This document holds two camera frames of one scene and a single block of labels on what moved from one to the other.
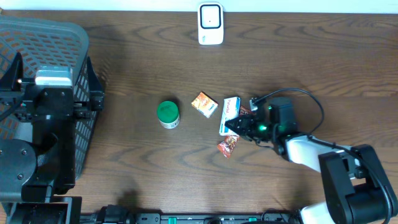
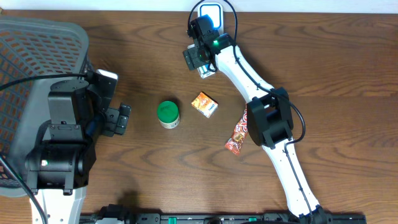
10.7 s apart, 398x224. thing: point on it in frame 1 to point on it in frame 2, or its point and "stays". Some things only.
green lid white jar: [168, 113] stays
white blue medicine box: [231, 109] to [204, 71]
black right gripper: [243, 127] to [191, 58]
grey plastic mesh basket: [43, 42] stays
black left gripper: [89, 104] to [114, 119]
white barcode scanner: [210, 23] stays
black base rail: [189, 218] stays
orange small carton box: [205, 104] stays
